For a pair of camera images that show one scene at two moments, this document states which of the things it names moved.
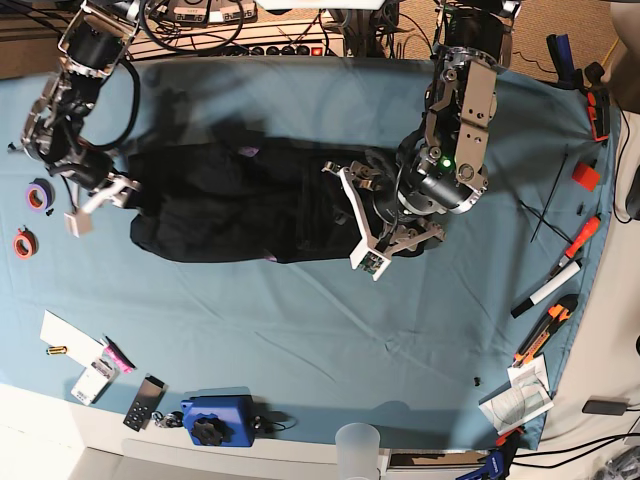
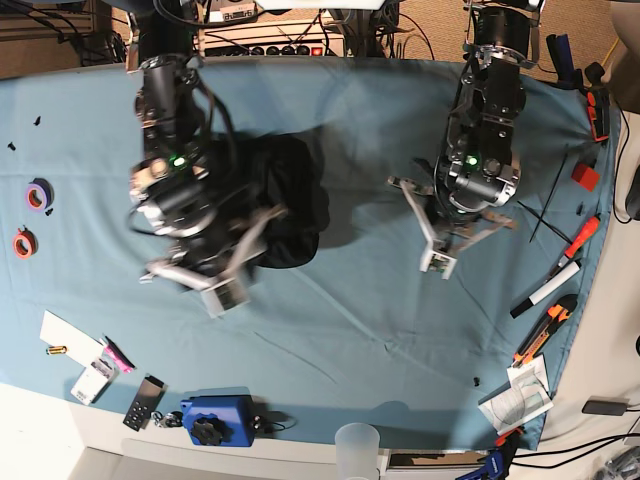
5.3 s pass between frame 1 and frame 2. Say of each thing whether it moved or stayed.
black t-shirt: moved
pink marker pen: stayed
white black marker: stayed
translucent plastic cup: stayed
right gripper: moved
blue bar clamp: stayed
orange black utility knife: stayed
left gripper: moved
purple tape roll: stayed
